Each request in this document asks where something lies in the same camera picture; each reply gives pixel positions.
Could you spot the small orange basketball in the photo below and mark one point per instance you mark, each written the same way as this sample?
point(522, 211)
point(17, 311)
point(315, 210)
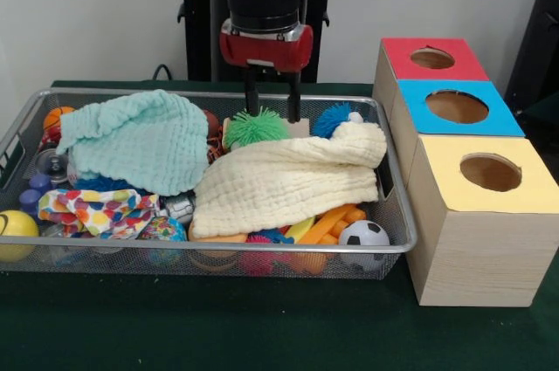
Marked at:
point(53, 117)

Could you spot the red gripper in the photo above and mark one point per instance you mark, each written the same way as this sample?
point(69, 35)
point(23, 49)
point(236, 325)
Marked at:
point(266, 50)

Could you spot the large blue puffer ball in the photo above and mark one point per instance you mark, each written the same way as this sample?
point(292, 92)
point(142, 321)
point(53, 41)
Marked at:
point(327, 120)

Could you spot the wooden box with three holes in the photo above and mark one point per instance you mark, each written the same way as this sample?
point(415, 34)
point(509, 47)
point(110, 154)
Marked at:
point(480, 257)

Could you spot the cream muslin cloth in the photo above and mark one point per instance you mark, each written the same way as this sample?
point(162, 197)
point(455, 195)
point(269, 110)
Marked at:
point(279, 187)

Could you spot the yellow smiley ball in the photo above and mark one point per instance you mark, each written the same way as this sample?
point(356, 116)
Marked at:
point(17, 224)

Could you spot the multicoloured globe ball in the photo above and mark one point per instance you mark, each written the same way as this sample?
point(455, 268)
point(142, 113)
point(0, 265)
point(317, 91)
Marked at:
point(163, 229)

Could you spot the white polka dot cloth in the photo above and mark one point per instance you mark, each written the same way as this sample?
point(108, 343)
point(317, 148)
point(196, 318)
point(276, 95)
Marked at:
point(96, 214)

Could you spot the shallow metal mesh bin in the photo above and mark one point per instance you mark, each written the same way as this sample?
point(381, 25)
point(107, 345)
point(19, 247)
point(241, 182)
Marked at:
point(131, 264)

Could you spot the black upright panel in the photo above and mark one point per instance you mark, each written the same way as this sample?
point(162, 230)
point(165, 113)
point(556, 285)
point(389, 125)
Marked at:
point(541, 39)

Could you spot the small soccer ball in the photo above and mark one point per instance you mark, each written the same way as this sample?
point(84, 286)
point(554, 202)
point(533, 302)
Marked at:
point(362, 235)

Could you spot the small blue puffer ball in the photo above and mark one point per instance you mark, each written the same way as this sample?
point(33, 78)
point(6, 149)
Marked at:
point(105, 185)

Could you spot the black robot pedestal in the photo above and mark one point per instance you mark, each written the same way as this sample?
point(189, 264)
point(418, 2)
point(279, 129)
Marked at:
point(196, 17)

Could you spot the dark green table cloth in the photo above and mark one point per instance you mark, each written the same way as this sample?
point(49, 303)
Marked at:
point(262, 327)
point(546, 107)

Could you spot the mint green cloth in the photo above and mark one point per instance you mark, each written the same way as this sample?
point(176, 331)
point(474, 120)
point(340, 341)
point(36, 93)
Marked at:
point(140, 144)

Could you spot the green puffer toy with eyes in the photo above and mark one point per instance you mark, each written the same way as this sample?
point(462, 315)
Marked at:
point(255, 128)

